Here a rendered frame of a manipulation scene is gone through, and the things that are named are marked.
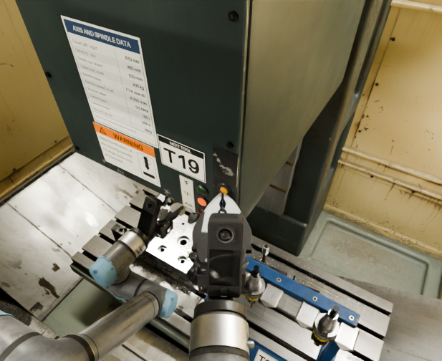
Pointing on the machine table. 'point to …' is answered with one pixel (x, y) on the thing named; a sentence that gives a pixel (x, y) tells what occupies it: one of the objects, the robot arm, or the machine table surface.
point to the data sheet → (113, 78)
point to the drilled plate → (169, 261)
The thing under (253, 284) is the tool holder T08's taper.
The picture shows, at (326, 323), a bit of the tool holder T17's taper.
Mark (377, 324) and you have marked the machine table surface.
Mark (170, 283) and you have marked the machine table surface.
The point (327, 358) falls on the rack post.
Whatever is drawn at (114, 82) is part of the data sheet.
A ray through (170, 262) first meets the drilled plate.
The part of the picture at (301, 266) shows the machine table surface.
